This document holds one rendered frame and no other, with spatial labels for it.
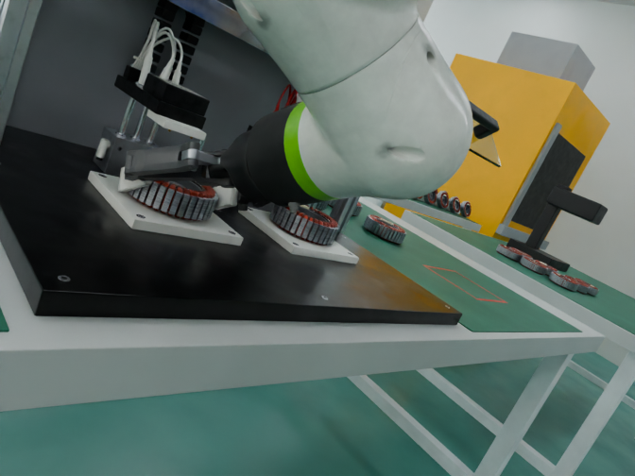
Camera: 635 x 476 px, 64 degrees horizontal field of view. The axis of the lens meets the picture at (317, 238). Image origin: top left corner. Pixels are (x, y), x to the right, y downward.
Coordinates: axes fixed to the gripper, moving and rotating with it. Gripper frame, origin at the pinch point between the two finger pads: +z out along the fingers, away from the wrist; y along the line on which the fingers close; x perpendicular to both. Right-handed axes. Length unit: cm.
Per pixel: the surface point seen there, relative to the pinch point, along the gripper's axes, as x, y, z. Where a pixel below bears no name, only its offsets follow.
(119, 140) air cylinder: -7.4, 3.7, 9.6
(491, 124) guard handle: -14.4, -35.6, -24.9
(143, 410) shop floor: 44, -43, 84
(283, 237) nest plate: 3.7, -17.0, -2.0
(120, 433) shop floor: 48, -34, 77
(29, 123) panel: -10.3, 11.6, 22.5
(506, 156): -120, -341, 112
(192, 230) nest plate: 5.8, -0.1, -5.2
